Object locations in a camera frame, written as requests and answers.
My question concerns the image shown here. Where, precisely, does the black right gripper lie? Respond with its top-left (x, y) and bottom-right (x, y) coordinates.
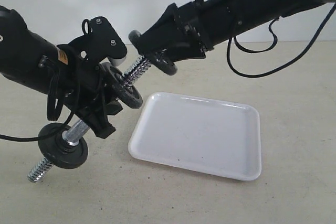
top-left (136, 0), bottom-right (214, 63)

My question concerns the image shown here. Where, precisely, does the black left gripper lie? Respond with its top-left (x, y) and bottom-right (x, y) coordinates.
top-left (58, 44), bottom-right (123, 138)

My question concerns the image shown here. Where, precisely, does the black weight plate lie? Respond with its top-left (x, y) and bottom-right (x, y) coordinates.
top-left (128, 30), bottom-right (177, 76)
top-left (38, 126), bottom-right (88, 169)
top-left (101, 62), bottom-right (143, 109)

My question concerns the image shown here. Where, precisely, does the chrome threaded dumbbell bar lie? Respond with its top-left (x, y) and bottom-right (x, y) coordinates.
top-left (27, 56), bottom-right (151, 183)

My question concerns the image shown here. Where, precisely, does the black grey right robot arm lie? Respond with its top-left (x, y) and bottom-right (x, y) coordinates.
top-left (134, 0), bottom-right (335, 62)

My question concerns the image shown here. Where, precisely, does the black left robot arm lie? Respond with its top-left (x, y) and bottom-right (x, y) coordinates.
top-left (1, 7), bottom-right (127, 138)

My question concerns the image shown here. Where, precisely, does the white rectangular plastic tray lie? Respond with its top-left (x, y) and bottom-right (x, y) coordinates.
top-left (128, 92), bottom-right (262, 181)

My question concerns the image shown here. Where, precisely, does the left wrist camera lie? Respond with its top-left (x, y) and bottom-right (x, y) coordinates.
top-left (80, 16), bottom-right (128, 67)

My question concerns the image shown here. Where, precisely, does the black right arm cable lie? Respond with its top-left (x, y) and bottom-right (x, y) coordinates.
top-left (209, 0), bottom-right (336, 78)

